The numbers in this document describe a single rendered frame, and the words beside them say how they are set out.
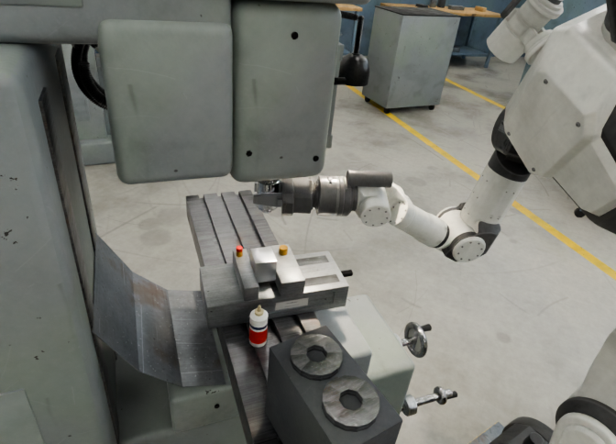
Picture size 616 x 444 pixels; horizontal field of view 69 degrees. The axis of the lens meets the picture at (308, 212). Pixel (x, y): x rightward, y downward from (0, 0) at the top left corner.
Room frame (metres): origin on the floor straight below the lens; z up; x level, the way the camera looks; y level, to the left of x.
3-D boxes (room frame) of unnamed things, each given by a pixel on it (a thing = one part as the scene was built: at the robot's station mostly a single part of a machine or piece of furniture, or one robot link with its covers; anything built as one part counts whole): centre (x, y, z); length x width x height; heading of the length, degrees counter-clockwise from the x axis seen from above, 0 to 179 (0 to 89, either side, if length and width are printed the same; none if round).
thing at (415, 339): (1.05, -0.37, 0.62); 0.16 x 0.12 x 0.12; 114
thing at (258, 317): (0.72, 0.08, 0.97); 0.04 x 0.04 x 0.11
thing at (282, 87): (0.85, 0.10, 1.47); 0.21 x 0.19 x 0.32; 24
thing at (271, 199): (0.82, 0.09, 1.23); 0.06 x 0.02 x 0.03; 96
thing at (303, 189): (0.86, 0.00, 1.23); 0.13 x 0.12 x 0.10; 6
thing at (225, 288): (0.87, 0.07, 0.97); 0.35 x 0.15 x 0.11; 111
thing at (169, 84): (0.77, 0.27, 1.47); 0.24 x 0.19 x 0.26; 24
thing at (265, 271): (0.86, 0.10, 1.03); 0.06 x 0.05 x 0.06; 21
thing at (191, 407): (0.85, 0.09, 0.78); 0.50 x 0.35 x 0.12; 114
